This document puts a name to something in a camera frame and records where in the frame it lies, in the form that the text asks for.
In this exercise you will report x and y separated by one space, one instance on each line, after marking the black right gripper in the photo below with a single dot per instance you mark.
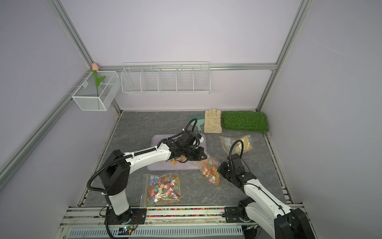
220 170

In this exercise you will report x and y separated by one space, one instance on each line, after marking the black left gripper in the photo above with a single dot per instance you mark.
199 157

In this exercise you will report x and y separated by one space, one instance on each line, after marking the ziploc bag of candies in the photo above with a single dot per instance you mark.
241 143
160 189
209 170

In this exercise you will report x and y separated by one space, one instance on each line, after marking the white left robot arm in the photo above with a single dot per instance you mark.
112 178

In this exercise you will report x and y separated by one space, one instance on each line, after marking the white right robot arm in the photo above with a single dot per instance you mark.
260 206

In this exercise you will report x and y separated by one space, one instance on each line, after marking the pile of loose candies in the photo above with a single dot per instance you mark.
178 160

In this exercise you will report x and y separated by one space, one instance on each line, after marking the green hand broom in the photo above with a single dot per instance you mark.
200 121

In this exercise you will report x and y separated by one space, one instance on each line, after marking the beige work glove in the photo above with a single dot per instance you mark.
213 121

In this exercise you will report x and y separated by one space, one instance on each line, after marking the green artificial grass mat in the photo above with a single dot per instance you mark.
244 121

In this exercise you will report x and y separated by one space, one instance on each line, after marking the small white mesh basket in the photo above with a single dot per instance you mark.
86 98

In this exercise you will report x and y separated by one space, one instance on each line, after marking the pink artificial tulip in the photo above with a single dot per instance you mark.
98 80

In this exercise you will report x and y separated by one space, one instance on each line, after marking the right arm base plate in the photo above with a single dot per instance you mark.
236 214

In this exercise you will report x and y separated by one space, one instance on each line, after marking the long white wire basket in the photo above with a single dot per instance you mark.
173 77

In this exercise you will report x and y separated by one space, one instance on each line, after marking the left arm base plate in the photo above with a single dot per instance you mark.
133 216

